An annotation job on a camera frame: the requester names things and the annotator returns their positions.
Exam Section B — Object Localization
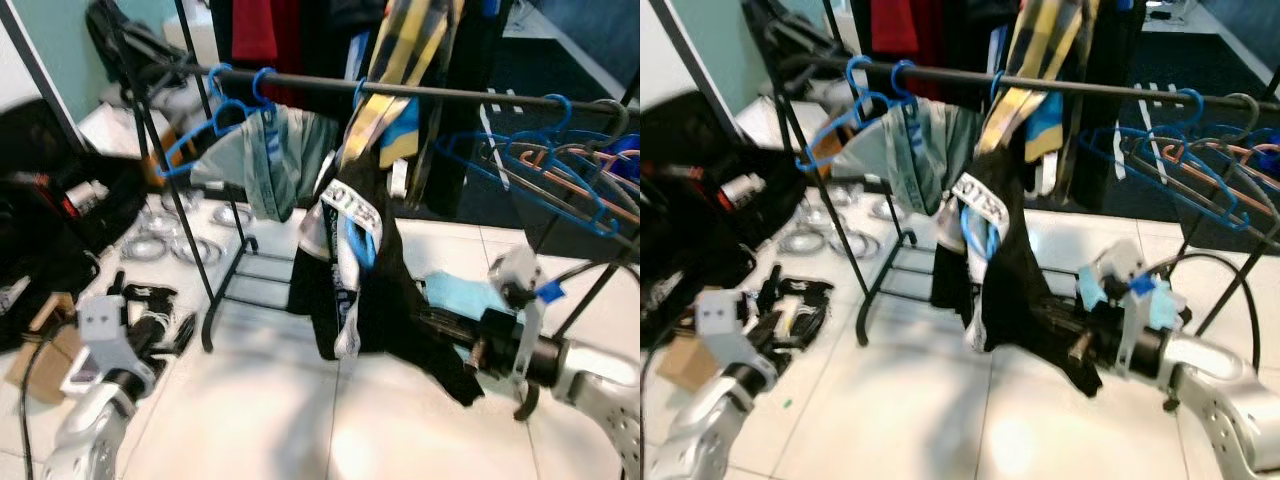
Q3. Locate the dark grey plastic hanger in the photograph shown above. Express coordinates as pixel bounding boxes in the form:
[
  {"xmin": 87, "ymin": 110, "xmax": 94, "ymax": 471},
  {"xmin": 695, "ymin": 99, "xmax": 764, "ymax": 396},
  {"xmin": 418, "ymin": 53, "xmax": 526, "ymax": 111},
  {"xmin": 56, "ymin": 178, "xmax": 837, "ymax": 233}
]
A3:
[
  {"xmin": 1215, "ymin": 92, "xmax": 1280, "ymax": 161},
  {"xmin": 585, "ymin": 98, "xmax": 640, "ymax": 161}
]

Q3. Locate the light blue cloth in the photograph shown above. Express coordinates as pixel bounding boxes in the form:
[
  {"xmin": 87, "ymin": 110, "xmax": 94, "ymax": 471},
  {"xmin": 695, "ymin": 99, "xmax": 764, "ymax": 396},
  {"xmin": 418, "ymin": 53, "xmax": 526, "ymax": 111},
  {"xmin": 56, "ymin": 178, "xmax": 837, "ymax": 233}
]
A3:
[
  {"xmin": 420, "ymin": 270, "xmax": 511, "ymax": 317},
  {"xmin": 1076, "ymin": 265, "xmax": 1183, "ymax": 331}
]

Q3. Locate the white console box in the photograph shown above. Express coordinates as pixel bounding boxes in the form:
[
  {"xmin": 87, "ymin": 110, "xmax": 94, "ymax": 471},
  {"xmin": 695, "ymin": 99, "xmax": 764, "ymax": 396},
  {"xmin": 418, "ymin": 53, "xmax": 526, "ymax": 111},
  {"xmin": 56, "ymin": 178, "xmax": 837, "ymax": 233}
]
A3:
[{"xmin": 60, "ymin": 348, "xmax": 103, "ymax": 397}]

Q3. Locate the black garment white band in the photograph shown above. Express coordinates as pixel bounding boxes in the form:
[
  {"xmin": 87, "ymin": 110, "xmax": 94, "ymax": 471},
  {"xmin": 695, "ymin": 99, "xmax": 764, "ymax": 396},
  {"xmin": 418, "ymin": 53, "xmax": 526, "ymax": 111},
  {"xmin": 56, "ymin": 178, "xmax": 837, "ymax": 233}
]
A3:
[
  {"xmin": 288, "ymin": 150, "xmax": 483, "ymax": 403},
  {"xmin": 930, "ymin": 150, "xmax": 1101, "ymax": 396}
]

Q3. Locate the small brown cardboard box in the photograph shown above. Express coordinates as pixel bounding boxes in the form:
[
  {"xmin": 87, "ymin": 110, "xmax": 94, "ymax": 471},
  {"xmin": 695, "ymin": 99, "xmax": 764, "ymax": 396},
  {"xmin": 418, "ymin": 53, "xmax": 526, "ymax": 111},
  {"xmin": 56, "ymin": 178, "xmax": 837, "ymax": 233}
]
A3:
[
  {"xmin": 5, "ymin": 295, "xmax": 86, "ymax": 403},
  {"xmin": 655, "ymin": 335, "xmax": 721, "ymax": 393}
]

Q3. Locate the black fabric bag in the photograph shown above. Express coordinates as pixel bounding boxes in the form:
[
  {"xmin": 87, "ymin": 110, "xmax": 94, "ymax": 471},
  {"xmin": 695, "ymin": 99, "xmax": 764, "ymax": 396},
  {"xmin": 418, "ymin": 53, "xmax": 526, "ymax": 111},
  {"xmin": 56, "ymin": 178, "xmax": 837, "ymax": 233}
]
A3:
[
  {"xmin": 0, "ymin": 100, "xmax": 141, "ymax": 351},
  {"xmin": 640, "ymin": 95, "xmax": 791, "ymax": 321}
]

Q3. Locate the grey-green shirt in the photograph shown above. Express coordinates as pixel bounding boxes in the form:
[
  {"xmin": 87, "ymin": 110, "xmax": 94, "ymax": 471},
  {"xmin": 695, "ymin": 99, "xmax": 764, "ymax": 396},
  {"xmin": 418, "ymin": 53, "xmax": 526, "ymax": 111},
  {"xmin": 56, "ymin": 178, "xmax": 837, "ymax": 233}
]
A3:
[
  {"xmin": 860, "ymin": 100, "xmax": 986, "ymax": 216},
  {"xmin": 190, "ymin": 105, "xmax": 341, "ymax": 223}
]

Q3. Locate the open white cardboard box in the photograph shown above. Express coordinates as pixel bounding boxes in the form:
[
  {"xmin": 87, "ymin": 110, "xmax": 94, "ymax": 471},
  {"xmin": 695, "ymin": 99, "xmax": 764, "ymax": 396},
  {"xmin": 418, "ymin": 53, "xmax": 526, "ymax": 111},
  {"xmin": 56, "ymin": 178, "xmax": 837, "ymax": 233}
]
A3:
[
  {"xmin": 735, "ymin": 95, "xmax": 846, "ymax": 169},
  {"xmin": 78, "ymin": 100, "xmax": 183, "ymax": 169}
]

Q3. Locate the black metal clothes rack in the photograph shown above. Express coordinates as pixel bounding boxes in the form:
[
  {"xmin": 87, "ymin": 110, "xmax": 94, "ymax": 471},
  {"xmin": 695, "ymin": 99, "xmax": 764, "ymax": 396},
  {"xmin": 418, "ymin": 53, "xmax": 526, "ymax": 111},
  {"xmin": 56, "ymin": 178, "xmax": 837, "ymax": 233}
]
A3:
[
  {"xmin": 100, "ymin": 0, "xmax": 640, "ymax": 353},
  {"xmin": 740, "ymin": 0, "xmax": 1280, "ymax": 351}
]

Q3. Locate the yellow striped garment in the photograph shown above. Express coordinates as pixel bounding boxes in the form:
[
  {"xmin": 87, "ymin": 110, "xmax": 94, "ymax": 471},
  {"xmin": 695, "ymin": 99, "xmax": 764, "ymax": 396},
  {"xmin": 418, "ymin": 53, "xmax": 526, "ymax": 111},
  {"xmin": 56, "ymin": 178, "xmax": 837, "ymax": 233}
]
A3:
[
  {"xmin": 340, "ymin": 0, "xmax": 463, "ymax": 169},
  {"xmin": 985, "ymin": 0, "xmax": 1101, "ymax": 166}
]

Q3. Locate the red garment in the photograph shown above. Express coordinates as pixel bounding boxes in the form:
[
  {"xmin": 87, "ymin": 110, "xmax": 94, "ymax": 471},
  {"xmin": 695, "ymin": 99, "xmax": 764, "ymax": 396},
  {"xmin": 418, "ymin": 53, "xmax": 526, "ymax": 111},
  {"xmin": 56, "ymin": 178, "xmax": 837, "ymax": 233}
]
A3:
[
  {"xmin": 870, "ymin": 0, "xmax": 946, "ymax": 61},
  {"xmin": 232, "ymin": 0, "xmax": 301, "ymax": 63}
]

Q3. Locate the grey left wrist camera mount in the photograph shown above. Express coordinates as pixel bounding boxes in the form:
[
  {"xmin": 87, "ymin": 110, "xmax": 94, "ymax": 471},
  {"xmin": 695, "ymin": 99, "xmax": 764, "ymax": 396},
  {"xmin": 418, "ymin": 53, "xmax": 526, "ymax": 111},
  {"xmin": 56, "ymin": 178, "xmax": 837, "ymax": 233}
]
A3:
[
  {"xmin": 78, "ymin": 295, "xmax": 136, "ymax": 376},
  {"xmin": 695, "ymin": 288, "xmax": 763, "ymax": 373}
]

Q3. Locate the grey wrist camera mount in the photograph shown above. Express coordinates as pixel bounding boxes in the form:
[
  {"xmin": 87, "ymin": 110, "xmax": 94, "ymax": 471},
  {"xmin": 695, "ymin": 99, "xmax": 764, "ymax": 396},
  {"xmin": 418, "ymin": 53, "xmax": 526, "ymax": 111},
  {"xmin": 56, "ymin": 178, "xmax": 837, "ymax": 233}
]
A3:
[
  {"xmin": 488, "ymin": 248, "xmax": 549, "ymax": 383},
  {"xmin": 695, "ymin": 288, "xmax": 763, "ymax": 373},
  {"xmin": 1095, "ymin": 240, "xmax": 1153, "ymax": 376},
  {"xmin": 78, "ymin": 295, "xmax": 136, "ymax": 376}
]

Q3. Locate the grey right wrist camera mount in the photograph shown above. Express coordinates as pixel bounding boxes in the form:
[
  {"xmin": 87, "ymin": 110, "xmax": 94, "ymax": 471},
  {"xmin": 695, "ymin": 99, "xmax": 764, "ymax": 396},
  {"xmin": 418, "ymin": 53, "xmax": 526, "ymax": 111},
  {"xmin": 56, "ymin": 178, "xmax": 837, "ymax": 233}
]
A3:
[
  {"xmin": 488, "ymin": 248, "xmax": 549, "ymax": 383},
  {"xmin": 1095, "ymin": 240, "xmax": 1153, "ymax": 376}
]

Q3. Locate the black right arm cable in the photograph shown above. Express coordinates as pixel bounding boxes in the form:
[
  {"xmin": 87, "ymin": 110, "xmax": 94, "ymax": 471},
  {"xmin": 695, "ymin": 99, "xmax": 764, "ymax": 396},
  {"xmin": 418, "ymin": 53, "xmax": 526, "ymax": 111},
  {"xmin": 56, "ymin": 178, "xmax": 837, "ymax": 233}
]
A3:
[
  {"xmin": 1150, "ymin": 252, "xmax": 1273, "ymax": 351},
  {"xmin": 540, "ymin": 258, "xmax": 640, "ymax": 293}
]

